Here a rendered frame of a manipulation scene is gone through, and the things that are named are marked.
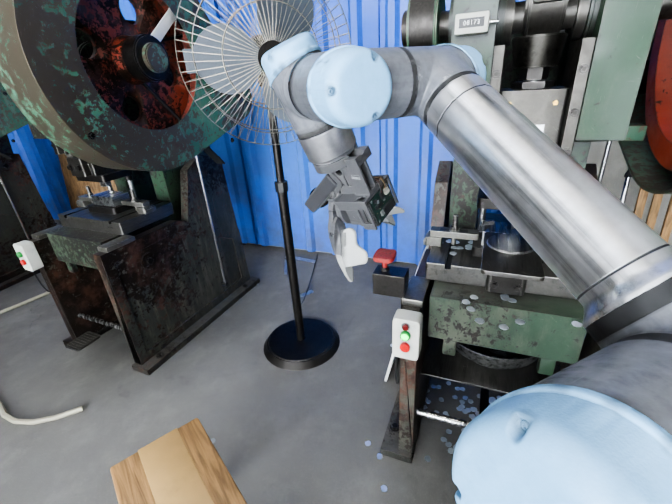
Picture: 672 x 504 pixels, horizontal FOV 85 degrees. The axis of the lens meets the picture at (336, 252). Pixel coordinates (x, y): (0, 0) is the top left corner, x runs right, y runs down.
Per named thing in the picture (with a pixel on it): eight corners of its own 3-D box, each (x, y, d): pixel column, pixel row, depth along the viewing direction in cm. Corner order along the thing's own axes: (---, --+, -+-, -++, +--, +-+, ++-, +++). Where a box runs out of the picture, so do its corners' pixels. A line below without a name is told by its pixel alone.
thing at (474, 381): (567, 407, 108) (567, 406, 108) (420, 374, 123) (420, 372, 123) (551, 324, 142) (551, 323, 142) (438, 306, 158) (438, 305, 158)
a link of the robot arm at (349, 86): (426, 39, 36) (370, 49, 45) (322, 43, 32) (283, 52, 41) (422, 123, 39) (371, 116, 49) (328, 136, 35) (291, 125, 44)
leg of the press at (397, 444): (412, 464, 127) (423, 222, 87) (380, 454, 131) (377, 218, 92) (445, 314, 202) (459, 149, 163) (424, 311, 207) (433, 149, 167)
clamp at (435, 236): (476, 250, 115) (480, 220, 111) (423, 245, 121) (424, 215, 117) (477, 242, 120) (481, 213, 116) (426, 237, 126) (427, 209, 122)
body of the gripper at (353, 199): (377, 235, 54) (345, 165, 48) (335, 231, 60) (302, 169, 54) (401, 204, 58) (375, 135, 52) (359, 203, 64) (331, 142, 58)
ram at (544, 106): (549, 208, 93) (574, 81, 81) (486, 204, 99) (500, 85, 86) (542, 189, 108) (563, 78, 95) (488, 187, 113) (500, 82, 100)
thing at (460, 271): (596, 302, 97) (602, 283, 94) (424, 279, 113) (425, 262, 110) (576, 254, 122) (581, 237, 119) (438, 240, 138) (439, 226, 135)
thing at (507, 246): (535, 323, 90) (545, 276, 84) (475, 313, 95) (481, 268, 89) (529, 275, 110) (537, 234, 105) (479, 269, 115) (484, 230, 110)
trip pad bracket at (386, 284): (404, 330, 111) (405, 274, 102) (373, 324, 114) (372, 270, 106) (408, 319, 116) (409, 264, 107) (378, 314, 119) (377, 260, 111)
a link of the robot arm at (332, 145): (287, 142, 52) (320, 114, 56) (302, 170, 54) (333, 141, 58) (325, 136, 46) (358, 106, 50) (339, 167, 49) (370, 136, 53)
